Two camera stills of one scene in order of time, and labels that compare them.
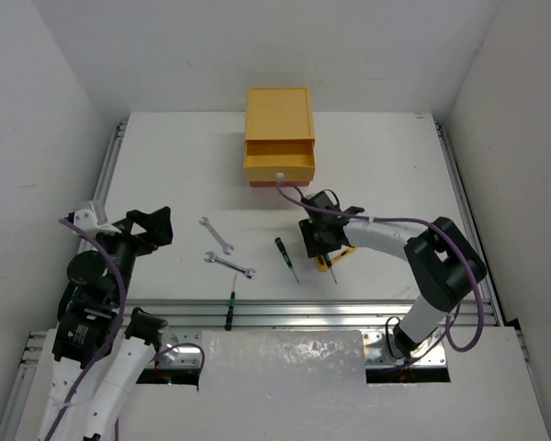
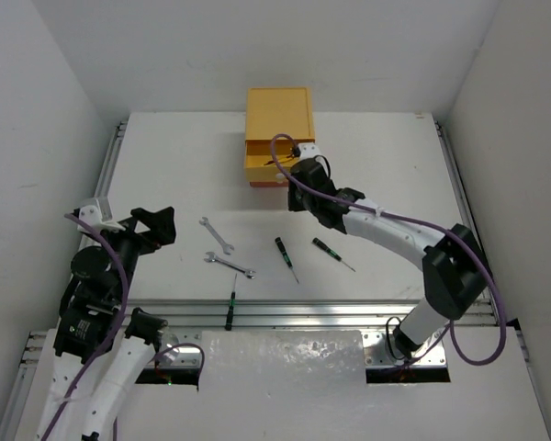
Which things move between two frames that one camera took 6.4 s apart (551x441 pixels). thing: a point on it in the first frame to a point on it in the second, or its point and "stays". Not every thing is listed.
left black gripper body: [135, 234] stays
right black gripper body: [315, 239] to [299, 201]
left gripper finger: [153, 221] stays
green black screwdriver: [231, 304] stays
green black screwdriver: [278, 241] stays
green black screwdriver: [330, 265] to [319, 243]
